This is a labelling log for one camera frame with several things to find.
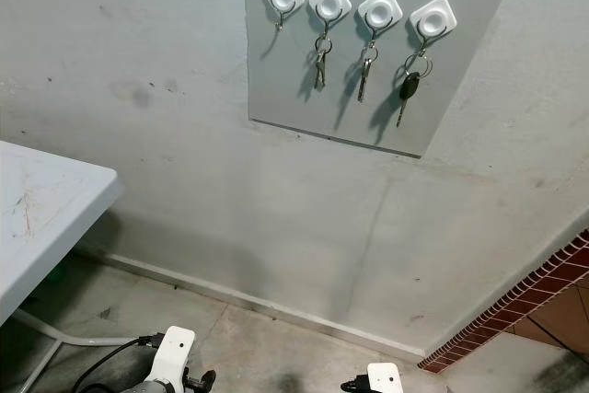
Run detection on silver skirting strip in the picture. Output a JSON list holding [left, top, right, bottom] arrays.
[[75, 242, 427, 362]]

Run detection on white metal table leg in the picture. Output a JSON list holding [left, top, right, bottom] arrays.
[[9, 308, 153, 348]]

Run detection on white plastic table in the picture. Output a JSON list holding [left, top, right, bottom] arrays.
[[0, 140, 125, 325]]

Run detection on red brick step edge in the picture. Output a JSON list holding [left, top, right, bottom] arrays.
[[417, 230, 589, 375]]

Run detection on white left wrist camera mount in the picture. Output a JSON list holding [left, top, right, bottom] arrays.
[[145, 326, 197, 393]]

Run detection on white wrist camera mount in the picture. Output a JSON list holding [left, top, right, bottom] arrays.
[[145, 326, 197, 393], [366, 363, 404, 393]]

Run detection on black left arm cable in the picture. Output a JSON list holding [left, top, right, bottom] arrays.
[[69, 333, 163, 393]]

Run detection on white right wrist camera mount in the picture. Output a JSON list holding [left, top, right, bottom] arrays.
[[366, 363, 404, 393]]

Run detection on grey metal wall board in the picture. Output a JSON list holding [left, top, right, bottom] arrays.
[[244, 0, 525, 158]]

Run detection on silver keys on ring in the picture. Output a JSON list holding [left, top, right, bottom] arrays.
[[356, 41, 379, 104], [311, 34, 333, 92]]

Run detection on black car key on ring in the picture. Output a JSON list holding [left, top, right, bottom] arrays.
[[394, 52, 433, 129]]

